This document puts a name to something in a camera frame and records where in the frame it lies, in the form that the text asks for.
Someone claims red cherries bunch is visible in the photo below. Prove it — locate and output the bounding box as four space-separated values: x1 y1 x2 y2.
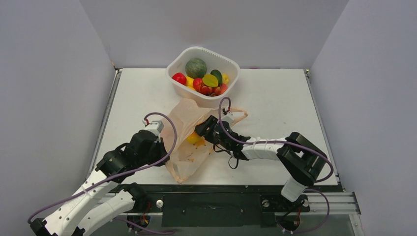
198 85 228 97

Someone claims red apple left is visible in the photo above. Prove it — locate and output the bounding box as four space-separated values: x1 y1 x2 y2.
172 72 187 85

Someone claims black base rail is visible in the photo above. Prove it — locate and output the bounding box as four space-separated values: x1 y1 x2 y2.
125 184 360 227

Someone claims red apple centre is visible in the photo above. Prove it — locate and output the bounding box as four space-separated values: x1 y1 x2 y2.
192 78 203 92

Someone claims white plastic tub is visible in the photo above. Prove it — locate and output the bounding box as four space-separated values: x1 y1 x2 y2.
165 46 240 108

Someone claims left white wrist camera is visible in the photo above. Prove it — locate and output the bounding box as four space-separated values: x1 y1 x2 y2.
143 120 164 136

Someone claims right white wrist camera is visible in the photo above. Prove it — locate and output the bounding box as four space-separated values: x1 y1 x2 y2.
221 110 235 126

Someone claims orange translucent plastic bag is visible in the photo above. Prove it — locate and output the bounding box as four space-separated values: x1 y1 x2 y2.
159 97 248 184

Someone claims red apple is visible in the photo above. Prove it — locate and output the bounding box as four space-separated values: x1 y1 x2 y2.
172 72 187 85
192 78 203 92

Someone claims yellow lemon right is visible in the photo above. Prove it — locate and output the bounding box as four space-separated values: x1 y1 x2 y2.
222 73 230 85

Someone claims round green melon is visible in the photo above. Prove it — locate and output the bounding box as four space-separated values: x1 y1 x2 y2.
185 58 207 79

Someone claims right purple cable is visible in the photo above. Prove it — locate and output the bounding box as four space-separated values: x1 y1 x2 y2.
218 96 335 184

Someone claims yellow orange mango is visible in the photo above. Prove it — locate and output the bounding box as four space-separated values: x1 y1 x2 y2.
202 74 219 88

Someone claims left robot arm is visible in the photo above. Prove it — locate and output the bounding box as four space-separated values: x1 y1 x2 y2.
28 124 170 236

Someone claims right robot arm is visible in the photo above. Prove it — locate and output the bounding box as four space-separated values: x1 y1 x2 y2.
195 116 331 210

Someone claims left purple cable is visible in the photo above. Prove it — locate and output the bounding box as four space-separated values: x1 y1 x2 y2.
27 112 178 225

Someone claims purple cable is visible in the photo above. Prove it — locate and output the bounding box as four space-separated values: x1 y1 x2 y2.
27 112 178 225
218 96 335 184

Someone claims yellow fruit in tub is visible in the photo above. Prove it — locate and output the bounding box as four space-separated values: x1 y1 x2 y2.
185 76 196 91

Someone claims dark green avocado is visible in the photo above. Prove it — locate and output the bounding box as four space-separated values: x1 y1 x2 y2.
210 69 223 85

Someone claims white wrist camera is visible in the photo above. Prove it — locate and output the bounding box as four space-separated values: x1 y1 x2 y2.
221 110 235 126
143 120 164 136

